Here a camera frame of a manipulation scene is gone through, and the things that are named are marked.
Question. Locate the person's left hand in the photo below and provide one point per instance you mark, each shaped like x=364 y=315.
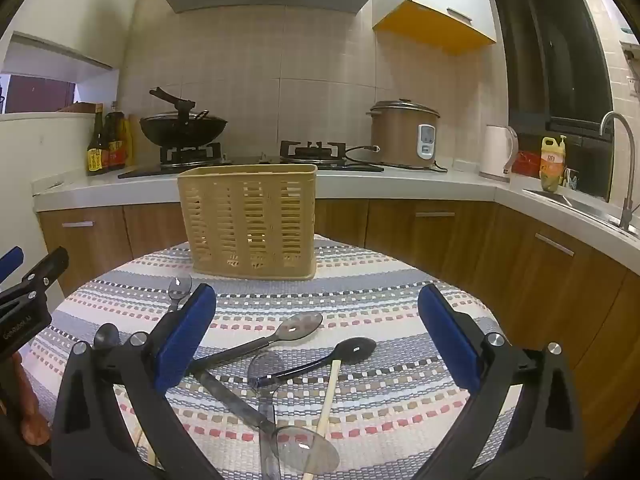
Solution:
x=30 y=410

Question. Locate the white wall socket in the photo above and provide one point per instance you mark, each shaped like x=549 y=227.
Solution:
x=634 y=82

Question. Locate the steel spoon near basket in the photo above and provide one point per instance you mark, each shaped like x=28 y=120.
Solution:
x=180 y=287

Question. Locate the white electric kettle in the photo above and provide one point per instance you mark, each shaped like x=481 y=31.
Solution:
x=495 y=155

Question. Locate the black wok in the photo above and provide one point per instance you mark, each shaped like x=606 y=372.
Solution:
x=182 y=130

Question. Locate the steel faucet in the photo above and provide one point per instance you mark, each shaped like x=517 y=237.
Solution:
x=627 y=200

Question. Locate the dark sauce bottle red label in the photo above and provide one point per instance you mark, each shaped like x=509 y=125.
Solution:
x=116 y=152

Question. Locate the red packet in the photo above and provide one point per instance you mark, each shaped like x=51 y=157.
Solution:
x=527 y=162

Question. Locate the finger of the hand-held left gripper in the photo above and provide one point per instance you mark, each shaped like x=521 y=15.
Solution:
x=47 y=267
x=10 y=262

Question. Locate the dark window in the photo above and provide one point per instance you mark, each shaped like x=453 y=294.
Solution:
x=550 y=50

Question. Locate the steel sink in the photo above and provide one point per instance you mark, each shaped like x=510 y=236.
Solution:
x=575 y=202

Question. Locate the brown rice cooker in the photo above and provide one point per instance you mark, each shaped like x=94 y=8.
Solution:
x=395 y=135

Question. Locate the beige plastic utensil basket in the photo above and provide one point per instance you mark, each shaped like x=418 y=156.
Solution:
x=250 y=220

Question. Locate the black gas stove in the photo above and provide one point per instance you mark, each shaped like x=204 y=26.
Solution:
x=310 y=152

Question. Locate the striped woven tablecloth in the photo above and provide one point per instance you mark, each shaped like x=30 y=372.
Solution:
x=375 y=300

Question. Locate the yellow oil bottle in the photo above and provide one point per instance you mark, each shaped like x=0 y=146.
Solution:
x=551 y=160

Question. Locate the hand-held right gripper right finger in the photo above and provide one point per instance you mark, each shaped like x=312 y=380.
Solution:
x=450 y=342

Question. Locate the dark sauce bottle yellow label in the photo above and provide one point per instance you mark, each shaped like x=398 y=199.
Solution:
x=97 y=155

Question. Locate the black plastic spoon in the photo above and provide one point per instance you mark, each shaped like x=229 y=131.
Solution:
x=352 y=351

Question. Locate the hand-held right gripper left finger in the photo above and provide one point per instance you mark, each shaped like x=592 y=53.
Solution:
x=182 y=345

